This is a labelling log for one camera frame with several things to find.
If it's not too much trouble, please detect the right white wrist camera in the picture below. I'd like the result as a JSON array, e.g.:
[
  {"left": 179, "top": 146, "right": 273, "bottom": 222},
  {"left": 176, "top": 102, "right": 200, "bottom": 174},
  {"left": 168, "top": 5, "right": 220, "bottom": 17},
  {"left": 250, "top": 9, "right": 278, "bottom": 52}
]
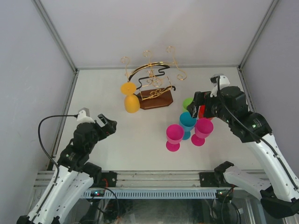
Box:
[{"left": 210, "top": 74, "right": 230, "bottom": 97}]

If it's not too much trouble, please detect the orange plastic wine glass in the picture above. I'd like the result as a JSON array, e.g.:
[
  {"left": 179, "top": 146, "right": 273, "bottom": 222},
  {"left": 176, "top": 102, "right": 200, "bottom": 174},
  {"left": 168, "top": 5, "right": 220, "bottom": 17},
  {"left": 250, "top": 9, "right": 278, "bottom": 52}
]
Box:
[{"left": 121, "top": 82, "right": 140, "bottom": 113}]

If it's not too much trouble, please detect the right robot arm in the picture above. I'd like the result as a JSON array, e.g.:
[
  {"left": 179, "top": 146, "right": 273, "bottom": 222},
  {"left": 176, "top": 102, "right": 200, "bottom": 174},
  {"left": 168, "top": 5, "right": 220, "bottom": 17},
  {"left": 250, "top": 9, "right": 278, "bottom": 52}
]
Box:
[{"left": 187, "top": 86, "right": 299, "bottom": 219}]

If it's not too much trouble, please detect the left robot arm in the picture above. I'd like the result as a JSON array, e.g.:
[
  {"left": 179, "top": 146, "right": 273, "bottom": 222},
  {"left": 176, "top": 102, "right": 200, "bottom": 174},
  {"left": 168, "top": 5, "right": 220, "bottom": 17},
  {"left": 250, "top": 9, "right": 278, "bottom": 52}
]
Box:
[{"left": 17, "top": 108, "right": 117, "bottom": 224}]

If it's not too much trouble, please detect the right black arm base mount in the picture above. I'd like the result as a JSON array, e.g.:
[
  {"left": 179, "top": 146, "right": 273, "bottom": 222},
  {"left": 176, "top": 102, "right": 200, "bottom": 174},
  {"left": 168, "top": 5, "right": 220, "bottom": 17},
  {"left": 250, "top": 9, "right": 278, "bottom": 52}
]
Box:
[{"left": 199, "top": 172, "right": 218, "bottom": 188}]

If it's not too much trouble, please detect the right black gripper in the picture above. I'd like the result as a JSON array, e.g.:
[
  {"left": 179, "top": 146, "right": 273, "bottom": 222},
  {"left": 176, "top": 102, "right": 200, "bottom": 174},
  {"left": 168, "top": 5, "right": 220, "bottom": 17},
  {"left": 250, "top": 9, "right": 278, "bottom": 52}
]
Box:
[{"left": 187, "top": 91, "right": 234, "bottom": 125}]

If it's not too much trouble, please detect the black camera cable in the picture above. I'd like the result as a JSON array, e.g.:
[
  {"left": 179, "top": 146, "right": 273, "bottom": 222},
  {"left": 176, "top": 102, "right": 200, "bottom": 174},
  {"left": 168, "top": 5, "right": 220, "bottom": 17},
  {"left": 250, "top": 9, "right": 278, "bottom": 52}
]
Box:
[
  {"left": 38, "top": 113, "right": 79, "bottom": 182},
  {"left": 214, "top": 77, "right": 299, "bottom": 192}
]

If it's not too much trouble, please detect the red plastic wine glass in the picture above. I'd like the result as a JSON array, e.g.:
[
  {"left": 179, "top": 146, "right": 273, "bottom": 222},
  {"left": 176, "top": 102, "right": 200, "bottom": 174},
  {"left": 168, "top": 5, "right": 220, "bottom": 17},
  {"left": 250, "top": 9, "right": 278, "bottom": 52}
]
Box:
[{"left": 198, "top": 105, "right": 213, "bottom": 120}]

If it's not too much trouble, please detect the right black camera cable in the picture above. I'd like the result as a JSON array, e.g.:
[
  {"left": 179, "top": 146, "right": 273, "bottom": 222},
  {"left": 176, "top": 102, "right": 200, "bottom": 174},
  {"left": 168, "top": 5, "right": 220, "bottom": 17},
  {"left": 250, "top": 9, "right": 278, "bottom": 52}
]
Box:
[{"left": 214, "top": 77, "right": 299, "bottom": 192}]

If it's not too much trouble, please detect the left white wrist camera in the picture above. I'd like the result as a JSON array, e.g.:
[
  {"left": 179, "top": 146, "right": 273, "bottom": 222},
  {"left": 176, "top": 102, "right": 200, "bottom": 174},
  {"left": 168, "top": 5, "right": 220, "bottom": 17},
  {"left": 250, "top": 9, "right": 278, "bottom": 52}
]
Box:
[{"left": 77, "top": 107, "right": 95, "bottom": 124}]

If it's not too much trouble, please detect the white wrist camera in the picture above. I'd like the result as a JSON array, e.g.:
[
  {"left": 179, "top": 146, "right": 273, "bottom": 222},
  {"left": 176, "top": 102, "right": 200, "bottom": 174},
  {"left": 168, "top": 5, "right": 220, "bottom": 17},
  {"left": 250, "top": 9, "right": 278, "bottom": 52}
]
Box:
[
  {"left": 210, "top": 74, "right": 230, "bottom": 97},
  {"left": 77, "top": 107, "right": 95, "bottom": 124}
]

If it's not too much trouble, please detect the left black camera cable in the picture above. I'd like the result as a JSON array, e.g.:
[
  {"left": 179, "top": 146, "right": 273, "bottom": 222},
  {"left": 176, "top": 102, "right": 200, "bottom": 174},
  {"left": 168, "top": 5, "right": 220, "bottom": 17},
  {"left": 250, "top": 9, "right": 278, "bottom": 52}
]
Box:
[{"left": 38, "top": 113, "right": 79, "bottom": 182}]

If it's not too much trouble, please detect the grey slotted cable duct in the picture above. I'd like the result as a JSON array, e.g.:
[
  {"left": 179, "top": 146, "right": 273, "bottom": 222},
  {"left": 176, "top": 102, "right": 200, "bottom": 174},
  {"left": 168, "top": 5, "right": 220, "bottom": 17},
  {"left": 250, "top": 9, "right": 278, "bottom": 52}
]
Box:
[{"left": 82, "top": 189, "right": 217, "bottom": 199}]

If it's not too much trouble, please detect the green plastic wine glass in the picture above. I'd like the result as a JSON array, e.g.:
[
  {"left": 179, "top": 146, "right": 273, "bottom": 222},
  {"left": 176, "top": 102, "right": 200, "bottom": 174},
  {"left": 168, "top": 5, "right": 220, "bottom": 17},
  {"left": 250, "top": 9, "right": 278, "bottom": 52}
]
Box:
[{"left": 182, "top": 98, "right": 193, "bottom": 112}]

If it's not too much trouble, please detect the pink plastic wine glass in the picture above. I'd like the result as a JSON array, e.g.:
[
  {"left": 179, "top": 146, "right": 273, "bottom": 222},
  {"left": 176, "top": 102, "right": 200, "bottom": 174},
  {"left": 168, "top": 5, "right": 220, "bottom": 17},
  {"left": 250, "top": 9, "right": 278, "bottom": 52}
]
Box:
[
  {"left": 166, "top": 124, "right": 185, "bottom": 152},
  {"left": 191, "top": 118, "right": 214, "bottom": 147}
]

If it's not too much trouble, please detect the gold wire wine glass rack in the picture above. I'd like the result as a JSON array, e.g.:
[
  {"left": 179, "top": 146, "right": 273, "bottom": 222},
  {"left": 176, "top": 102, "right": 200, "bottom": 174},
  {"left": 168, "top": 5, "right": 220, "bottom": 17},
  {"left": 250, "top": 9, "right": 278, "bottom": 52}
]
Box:
[{"left": 121, "top": 46, "right": 187, "bottom": 110}]

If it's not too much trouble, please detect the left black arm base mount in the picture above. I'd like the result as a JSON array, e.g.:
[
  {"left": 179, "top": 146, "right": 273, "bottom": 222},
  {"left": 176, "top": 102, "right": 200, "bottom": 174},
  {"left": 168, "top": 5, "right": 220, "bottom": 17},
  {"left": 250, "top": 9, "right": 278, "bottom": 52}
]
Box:
[{"left": 100, "top": 171, "right": 117, "bottom": 188}]

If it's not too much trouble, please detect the blue plastic wine glass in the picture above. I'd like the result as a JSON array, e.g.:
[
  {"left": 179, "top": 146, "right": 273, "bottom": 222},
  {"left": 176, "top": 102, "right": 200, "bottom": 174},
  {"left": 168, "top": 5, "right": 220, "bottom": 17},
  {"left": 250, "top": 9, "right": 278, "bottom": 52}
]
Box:
[{"left": 179, "top": 112, "right": 197, "bottom": 140}]

